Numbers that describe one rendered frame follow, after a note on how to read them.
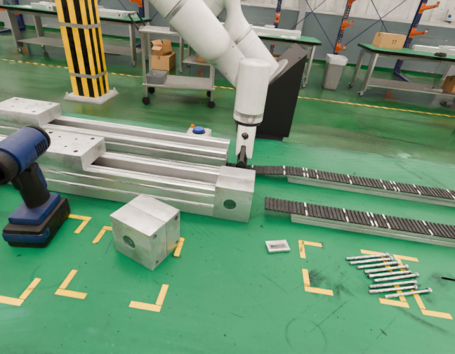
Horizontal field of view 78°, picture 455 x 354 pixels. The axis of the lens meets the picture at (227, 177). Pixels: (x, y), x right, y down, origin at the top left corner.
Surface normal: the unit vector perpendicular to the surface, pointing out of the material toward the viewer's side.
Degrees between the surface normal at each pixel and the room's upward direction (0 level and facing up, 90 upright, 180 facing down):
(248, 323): 0
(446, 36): 90
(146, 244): 90
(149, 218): 0
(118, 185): 90
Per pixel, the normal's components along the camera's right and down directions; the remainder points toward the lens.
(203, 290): 0.09, -0.84
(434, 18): -0.12, 0.52
